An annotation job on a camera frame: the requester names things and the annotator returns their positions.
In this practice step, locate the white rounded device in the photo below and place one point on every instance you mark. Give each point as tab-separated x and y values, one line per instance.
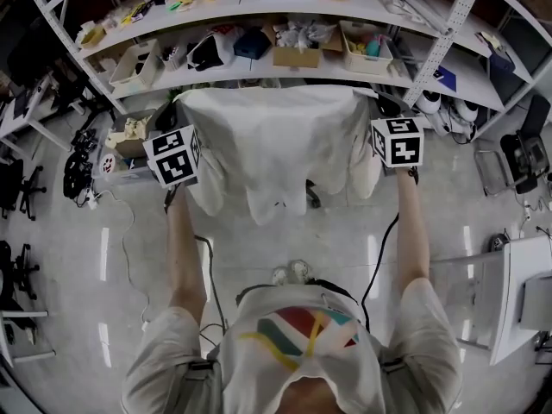
429	102
469	111

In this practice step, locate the person's black trousers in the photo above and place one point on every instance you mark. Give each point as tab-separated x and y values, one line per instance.
250	290

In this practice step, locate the person's white printed T-shirt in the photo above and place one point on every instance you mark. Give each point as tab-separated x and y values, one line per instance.
267	360

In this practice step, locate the black swivel chair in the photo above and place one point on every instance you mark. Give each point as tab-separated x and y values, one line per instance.
13	274
10	183

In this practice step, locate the white metal shelving unit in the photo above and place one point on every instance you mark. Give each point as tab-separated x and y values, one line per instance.
241	10

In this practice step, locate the person's left forearm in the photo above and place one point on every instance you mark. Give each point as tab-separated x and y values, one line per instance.
185	257

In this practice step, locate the person's white shoe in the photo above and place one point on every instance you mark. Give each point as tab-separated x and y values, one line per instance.
301	272
280	276

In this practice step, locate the dark blue box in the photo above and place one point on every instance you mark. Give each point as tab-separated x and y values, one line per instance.
253	45

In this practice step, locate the white clothes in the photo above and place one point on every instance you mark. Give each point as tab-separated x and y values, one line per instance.
267	136

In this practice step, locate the white bin with coloured toys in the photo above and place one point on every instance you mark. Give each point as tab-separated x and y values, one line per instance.
366	65

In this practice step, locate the white plastic bag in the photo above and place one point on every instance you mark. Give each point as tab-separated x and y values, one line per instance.
226	50

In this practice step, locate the dark navy bag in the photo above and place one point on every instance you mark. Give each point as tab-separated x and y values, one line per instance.
502	65

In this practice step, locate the white disc with red pattern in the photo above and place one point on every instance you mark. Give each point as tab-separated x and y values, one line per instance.
108	163

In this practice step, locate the person's right forearm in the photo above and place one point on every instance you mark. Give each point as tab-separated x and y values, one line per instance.
414	240

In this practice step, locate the white desk with metal legs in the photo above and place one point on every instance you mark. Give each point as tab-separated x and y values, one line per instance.
26	110

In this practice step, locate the small cardboard box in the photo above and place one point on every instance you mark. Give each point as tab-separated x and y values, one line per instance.
131	148

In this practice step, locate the white pen holder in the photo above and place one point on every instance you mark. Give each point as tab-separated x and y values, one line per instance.
171	62

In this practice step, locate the white desk with grey box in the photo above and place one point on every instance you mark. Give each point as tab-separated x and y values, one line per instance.
504	300

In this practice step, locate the black round floor device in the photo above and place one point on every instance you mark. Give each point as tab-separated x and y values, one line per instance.
499	242

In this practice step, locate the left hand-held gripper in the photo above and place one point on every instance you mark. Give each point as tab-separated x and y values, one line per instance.
172	158

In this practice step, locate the cardboard box with cloth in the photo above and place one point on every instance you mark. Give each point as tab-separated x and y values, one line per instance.
129	129

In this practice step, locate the white plastic storage bin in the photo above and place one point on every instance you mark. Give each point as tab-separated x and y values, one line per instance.
148	69

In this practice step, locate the black monitor on stand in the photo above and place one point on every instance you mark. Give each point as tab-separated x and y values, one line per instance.
30	54

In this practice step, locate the grey computer box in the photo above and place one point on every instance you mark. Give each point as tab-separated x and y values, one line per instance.
537	304

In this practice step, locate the small white power adapter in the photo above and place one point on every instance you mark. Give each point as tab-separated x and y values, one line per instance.
93	198

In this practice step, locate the person's white right shoe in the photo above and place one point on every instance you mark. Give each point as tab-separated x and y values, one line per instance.
301	272

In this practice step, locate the black mesh desk chair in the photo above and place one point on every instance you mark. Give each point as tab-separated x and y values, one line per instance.
524	153

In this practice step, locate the person's white left shoe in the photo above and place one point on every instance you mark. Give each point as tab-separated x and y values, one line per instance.
280	276

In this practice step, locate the grey plastic crate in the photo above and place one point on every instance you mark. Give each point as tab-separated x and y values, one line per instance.
129	175

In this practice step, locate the blue notebook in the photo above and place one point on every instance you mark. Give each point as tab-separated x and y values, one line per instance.
446	79

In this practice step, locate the open cardboard box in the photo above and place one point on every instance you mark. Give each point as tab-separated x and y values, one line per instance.
295	58

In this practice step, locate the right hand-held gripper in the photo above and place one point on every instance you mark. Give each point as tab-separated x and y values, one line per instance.
401	145

